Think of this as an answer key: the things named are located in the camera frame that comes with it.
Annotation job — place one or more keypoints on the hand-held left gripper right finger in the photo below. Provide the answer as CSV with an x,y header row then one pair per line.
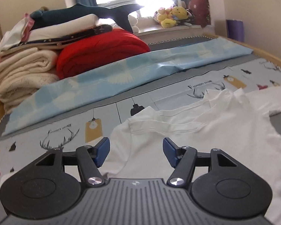
x,y
169,151

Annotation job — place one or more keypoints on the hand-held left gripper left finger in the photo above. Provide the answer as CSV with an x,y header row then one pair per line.
x,y
103,150

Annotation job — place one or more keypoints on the small white shirt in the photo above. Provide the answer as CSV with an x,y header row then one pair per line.
x,y
213,131

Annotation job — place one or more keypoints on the light blue patterned sheet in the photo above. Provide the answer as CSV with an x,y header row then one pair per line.
x,y
112,75

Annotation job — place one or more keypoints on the red folded quilt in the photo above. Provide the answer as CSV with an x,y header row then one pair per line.
x,y
98,49

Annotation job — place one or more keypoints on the cream folded blanket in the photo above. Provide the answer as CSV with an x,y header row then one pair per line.
x,y
21,72

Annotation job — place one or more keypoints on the white window sill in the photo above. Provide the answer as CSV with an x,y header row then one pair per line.
x,y
168,30

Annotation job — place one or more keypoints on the small white plush toy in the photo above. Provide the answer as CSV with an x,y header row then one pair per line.
x,y
134,24

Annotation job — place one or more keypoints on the white folded duvet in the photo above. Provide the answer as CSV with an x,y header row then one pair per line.
x,y
65,25

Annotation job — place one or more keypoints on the yellow plush toy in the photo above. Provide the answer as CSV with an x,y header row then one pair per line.
x,y
174,15

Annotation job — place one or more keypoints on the black and white plush toy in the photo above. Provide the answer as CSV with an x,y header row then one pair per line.
x,y
188,16

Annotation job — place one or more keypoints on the purple bin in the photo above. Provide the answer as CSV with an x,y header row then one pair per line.
x,y
235,30

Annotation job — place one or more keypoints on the dark teal shark plush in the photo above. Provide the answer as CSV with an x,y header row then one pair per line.
x,y
72,13

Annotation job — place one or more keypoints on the dark red cushion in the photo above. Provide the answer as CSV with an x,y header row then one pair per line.
x,y
200,9

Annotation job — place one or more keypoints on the white folded cloth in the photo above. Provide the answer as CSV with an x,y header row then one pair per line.
x,y
11,37

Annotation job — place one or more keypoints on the pink cloth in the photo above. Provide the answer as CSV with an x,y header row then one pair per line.
x,y
28,25

